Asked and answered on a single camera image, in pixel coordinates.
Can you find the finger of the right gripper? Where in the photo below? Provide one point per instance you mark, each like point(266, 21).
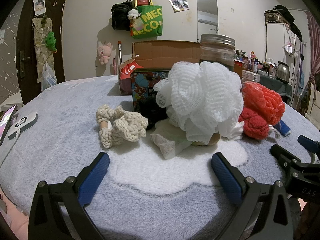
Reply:
point(293, 166)
point(309, 144)

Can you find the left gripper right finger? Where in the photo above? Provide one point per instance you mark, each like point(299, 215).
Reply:
point(264, 206)

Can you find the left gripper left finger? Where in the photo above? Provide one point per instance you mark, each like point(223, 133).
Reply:
point(75, 193)

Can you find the blue cloth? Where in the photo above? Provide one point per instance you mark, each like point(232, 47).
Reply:
point(282, 128)

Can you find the red knitted plush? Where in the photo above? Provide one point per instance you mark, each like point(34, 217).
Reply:
point(255, 126)

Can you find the red mesh bath pouf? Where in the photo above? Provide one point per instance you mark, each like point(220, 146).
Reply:
point(266, 102)

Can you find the cream crochet scrunchie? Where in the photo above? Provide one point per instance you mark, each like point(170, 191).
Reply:
point(118, 125)

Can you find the tan round powder puff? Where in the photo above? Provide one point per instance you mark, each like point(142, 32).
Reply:
point(214, 139)

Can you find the white cloth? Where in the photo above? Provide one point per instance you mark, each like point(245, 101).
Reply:
point(170, 139)

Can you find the white mesh bath pouf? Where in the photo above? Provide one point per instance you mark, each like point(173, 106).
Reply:
point(201, 99)

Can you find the dark green tablecloth table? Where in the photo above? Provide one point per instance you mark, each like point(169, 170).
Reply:
point(283, 89)

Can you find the steel kettle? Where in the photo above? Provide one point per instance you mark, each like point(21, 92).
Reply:
point(283, 72)

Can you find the white power bank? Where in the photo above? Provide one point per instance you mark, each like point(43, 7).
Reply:
point(22, 124)

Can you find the smartphone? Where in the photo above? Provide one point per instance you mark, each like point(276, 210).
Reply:
point(5, 122)

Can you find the white wardrobe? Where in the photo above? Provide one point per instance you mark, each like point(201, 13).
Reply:
point(281, 44)

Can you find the floral patterned tin box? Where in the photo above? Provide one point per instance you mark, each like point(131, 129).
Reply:
point(144, 95)

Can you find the clear plastic bag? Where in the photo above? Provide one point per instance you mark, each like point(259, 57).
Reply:
point(48, 78)

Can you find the pink curtain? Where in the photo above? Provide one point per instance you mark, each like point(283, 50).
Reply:
point(314, 32)

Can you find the glass jar with metal lid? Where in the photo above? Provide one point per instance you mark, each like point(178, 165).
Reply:
point(218, 48)

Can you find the pink plush pig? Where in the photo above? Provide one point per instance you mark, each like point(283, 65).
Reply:
point(104, 52)

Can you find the green plush toy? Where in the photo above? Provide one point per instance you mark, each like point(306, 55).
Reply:
point(51, 42)

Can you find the red lined cardboard box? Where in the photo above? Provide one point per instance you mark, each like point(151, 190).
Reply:
point(156, 54)

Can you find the hanging fabric organizer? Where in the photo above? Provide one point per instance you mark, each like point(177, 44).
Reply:
point(43, 53)

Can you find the black backpack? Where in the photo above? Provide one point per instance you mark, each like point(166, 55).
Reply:
point(119, 13)

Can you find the green tote bag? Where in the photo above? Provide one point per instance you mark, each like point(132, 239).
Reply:
point(149, 24)

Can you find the broom handle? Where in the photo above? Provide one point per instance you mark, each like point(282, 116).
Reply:
point(120, 52)

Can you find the wall mirror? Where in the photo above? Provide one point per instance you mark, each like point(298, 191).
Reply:
point(207, 18)

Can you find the small white plush keychain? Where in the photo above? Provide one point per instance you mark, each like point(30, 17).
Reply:
point(133, 14)

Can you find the wall photo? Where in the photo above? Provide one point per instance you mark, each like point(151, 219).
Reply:
point(179, 5)

